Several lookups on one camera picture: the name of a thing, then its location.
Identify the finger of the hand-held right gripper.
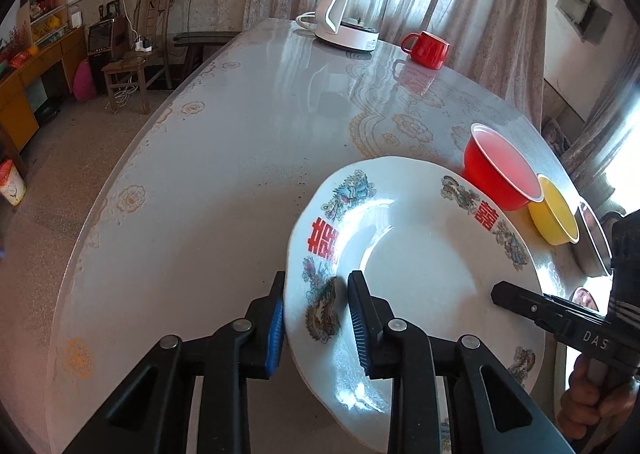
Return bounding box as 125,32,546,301
491,281,611,335

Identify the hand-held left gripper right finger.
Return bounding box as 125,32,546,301
347,271,576,454

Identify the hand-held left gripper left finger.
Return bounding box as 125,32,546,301
62,271,288,454

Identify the yellow plastic bowl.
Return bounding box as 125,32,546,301
527,174,581,247

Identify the white dragon-print plate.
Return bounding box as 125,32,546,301
282,155,547,454

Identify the red plastic bowl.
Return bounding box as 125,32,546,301
463,123,545,212

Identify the person's right hand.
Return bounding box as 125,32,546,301
560,351,640,440

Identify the large steel bowl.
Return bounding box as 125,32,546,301
574,200,615,277

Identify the small steel bowl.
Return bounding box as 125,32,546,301
570,286,601,312

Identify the floral plastic tablecloth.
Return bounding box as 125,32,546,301
47,18,601,454

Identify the red mug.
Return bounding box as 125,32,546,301
401,31,450,70

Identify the white glass electric kettle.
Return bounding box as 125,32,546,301
295,0,393,54

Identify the white plastic bucket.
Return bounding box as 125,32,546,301
0,159,27,207

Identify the dark wooden bench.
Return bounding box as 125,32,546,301
172,31,238,89

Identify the wooden chair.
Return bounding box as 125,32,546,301
102,0,173,115

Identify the pink plastic bag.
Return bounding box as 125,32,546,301
73,58,97,102

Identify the orange wooden cabinet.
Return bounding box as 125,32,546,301
0,26,88,165

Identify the white shelf organizer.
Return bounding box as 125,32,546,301
20,0,68,47

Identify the grey wall electrical box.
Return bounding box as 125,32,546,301
556,0,612,44

